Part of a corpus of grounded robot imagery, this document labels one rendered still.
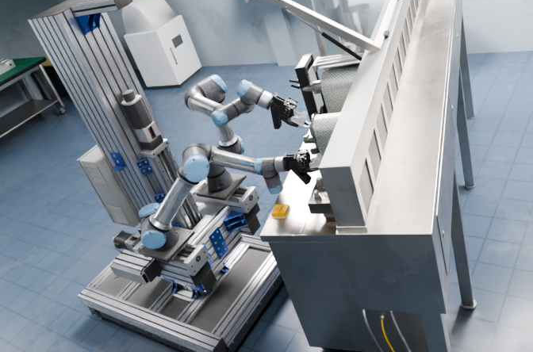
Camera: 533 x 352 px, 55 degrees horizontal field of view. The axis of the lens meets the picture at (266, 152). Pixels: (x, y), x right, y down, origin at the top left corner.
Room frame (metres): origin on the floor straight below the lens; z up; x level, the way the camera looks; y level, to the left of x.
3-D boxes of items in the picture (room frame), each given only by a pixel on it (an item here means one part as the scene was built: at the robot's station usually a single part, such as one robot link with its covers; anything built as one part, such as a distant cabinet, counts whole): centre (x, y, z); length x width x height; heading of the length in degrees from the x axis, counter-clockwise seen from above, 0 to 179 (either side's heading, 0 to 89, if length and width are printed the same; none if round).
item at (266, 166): (2.09, 0.02, 1.11); 0.11 x 0.08 x 0.09; 61
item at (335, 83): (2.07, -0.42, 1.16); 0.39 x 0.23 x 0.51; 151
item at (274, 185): (2.11, 0.02, 1.01); 0.11 x 0.08 x 0.11; 2
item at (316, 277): (2.81, -0.75, 0.43); 2.52 x 0.64 x 0.86; 151
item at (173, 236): (2.20, 0.65, 0.87); 0.15 x 0.15 x 0.10
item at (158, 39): (7.13, 0.87, 0.63); 0.71 x 0.60 x 1.26; 47
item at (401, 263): (2.36, -0.95, 1.29); 3.10 x 0.28 x 0.30; 151
